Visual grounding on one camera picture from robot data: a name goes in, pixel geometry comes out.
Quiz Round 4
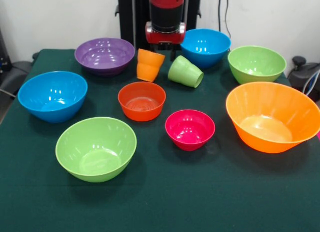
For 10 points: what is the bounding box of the dark green tablecloth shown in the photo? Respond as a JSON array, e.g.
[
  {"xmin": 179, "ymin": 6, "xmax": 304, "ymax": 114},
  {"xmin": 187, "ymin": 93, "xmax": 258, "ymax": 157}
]
[{"xmin": 0, "ymin": 48, "xmax": 320, "ymax": 232}]

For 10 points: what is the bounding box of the small red-orange plastic bowl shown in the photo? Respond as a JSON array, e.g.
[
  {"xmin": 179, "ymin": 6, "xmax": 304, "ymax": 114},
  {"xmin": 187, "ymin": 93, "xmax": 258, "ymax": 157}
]
[{"xmin": 117, "ymin": 82, "xmax": 167, "ymax": 122}]

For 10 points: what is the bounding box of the green plastic cup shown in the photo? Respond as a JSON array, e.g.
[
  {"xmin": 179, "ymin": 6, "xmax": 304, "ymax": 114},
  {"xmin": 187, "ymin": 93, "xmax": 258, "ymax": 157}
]
[{"xmin": 167, "ymin": 55, "xmax": 205, "ymax": 89}]

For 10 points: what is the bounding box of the orange plastic cup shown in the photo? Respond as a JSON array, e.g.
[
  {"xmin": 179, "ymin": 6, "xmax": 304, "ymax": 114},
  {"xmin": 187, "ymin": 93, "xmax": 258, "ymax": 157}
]
[{"xmin": 136, "ymin": 48, "xmax": 166, "ymax": 83}]

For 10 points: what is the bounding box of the large orange plastic bowl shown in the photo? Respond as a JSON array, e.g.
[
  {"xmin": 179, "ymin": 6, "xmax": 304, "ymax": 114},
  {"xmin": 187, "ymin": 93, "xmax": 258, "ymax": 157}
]
[{"xmin": 225, "ymin": 81, "xmax": 320, "ymax": 154}]

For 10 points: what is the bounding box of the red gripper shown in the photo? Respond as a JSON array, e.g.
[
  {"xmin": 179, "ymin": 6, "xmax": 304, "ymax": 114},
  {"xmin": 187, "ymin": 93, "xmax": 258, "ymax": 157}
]
[{"xmin": 145, "ymin": 21, "xmax": 186, "ymax": 62}]

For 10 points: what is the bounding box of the small pink plastic bowl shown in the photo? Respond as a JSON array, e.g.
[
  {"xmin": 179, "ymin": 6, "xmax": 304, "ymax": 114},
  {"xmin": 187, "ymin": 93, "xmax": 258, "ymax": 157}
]
[{"xmin": 164, "ymin": 109, "xmax": 216, "ymax": 152}]

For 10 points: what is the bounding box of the grey pedestal leg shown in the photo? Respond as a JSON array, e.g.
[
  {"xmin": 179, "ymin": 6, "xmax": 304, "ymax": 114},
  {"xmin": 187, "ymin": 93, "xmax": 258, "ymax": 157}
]
[
  {"xmin": 0, "ymin": 60, "xmax": 33, "ymax": 97},
  {"xmin": 287, "ymin": 56, "xmax": 320, "ymax": 101}
]

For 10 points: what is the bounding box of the blue plastic bowl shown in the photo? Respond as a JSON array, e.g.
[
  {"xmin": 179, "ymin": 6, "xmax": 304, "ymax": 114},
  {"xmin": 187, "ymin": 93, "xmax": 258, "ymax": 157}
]
[
  {"xmin": 17, "ymin": 71, "xmax": 89, "ymax": 124},
  {"xmin": 179, "ymin": 28, "xmax": 232, "ymax": 69}
]

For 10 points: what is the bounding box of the purple plastic bowl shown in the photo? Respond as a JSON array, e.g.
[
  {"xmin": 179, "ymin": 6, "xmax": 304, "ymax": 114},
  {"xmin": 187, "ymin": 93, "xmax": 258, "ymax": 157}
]
[{"xmin": 74, "ymin": 37, "xmax": 136, "ymax": 77}]

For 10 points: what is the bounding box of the green plastic bowl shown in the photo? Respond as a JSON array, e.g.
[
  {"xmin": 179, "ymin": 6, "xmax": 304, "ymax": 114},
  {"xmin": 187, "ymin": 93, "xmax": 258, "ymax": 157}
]
[
  {"xmin": 227, "ymin": 45, "xmax": 287, "ymax": 85},
  {"xmin": 55, "ymin": 117, "xmax": 138, "ymax": 183}
]

